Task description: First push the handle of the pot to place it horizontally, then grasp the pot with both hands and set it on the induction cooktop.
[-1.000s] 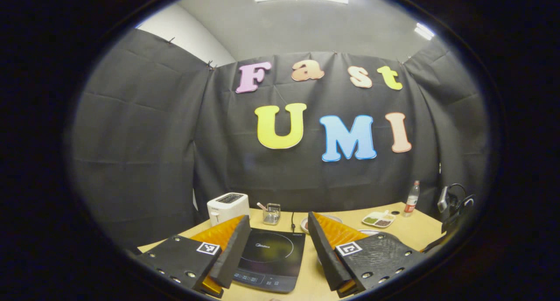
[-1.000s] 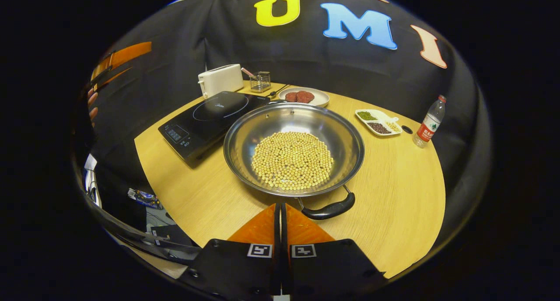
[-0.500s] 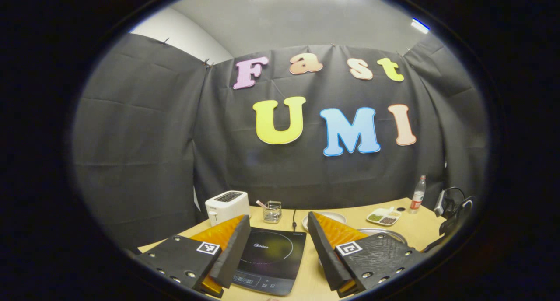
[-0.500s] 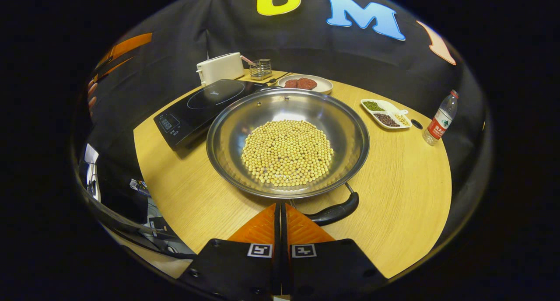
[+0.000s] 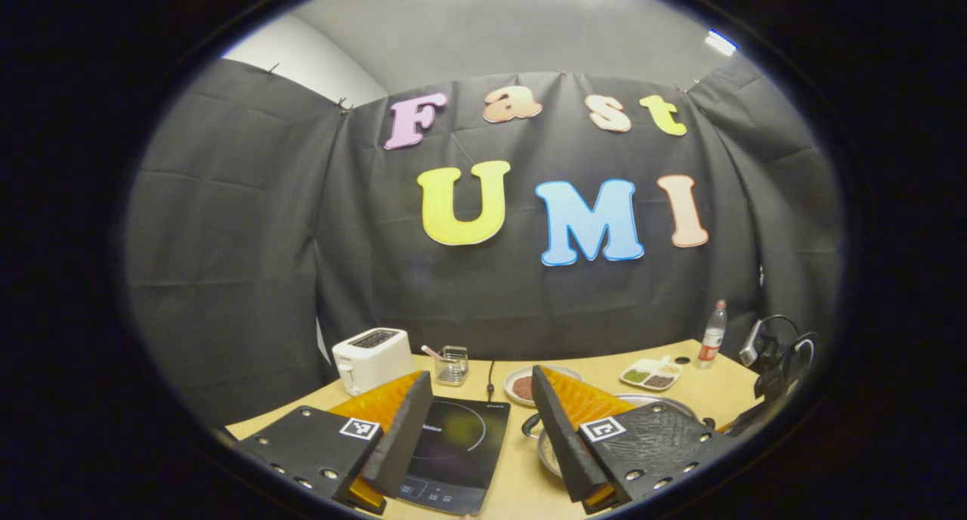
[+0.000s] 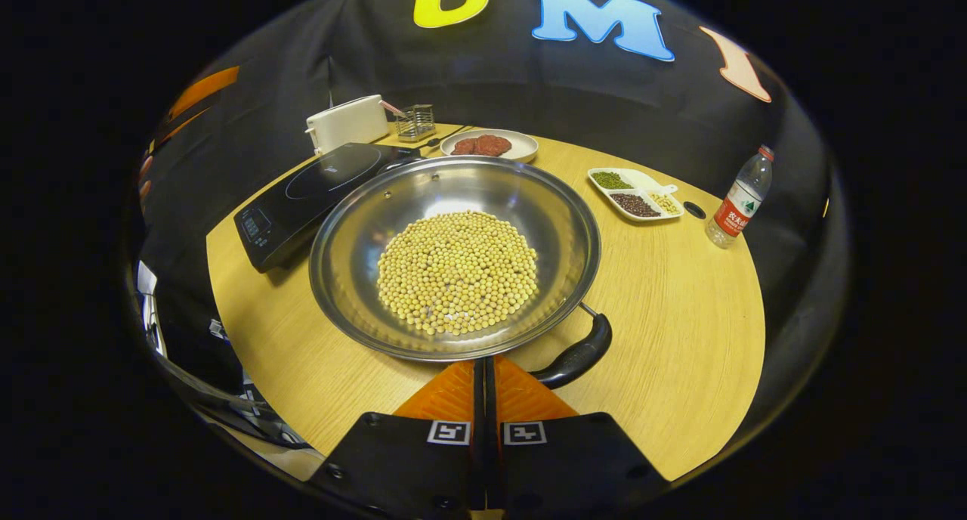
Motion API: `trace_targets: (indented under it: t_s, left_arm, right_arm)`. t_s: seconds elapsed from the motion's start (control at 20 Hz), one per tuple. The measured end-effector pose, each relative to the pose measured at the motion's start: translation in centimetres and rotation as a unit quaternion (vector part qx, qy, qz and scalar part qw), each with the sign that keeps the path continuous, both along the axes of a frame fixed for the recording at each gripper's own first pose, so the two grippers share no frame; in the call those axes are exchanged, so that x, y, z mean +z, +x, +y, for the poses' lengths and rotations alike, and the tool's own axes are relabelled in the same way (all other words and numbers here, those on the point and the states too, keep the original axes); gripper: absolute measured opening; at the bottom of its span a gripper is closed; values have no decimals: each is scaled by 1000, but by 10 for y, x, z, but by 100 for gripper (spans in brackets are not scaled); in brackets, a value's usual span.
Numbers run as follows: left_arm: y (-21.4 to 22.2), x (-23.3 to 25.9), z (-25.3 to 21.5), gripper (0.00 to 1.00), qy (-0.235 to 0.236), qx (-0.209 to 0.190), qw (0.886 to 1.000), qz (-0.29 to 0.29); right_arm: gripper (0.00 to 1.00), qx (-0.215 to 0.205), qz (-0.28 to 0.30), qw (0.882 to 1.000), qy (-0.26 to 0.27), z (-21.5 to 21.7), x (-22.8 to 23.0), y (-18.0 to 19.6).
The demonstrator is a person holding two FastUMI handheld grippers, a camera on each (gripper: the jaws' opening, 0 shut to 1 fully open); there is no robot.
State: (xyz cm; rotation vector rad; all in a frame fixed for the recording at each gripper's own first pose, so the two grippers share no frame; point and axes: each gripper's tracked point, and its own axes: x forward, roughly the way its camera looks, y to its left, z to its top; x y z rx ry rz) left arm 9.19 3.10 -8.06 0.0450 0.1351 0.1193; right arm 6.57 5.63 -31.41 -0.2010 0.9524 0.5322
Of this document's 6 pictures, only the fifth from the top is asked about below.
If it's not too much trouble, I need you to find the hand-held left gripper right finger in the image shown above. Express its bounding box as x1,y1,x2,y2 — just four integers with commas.
531,365,745,515

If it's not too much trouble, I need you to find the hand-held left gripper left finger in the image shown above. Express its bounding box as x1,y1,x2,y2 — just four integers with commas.
227,370,435,515

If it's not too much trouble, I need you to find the steel pot with black handles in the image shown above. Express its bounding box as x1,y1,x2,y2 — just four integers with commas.
521,394,715,479

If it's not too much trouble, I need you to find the black induction cooktop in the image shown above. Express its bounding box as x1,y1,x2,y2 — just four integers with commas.
393,397,511,516

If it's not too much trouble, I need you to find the clear water bottle red label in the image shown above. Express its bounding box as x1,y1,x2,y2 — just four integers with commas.
697,300,728,370

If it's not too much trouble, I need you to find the white toaster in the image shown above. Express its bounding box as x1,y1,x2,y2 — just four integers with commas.
332,328,415,397

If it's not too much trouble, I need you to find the round white plate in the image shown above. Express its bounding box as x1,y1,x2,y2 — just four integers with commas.
504,364,584,407

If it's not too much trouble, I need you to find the white divided plate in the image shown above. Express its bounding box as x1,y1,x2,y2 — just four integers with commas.
619,356,684,392

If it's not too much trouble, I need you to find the black backdrop cloth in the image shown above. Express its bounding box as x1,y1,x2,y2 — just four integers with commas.
125,55,843,430

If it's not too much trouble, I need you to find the small wire basket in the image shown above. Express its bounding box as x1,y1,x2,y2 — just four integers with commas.
435,345,469,387

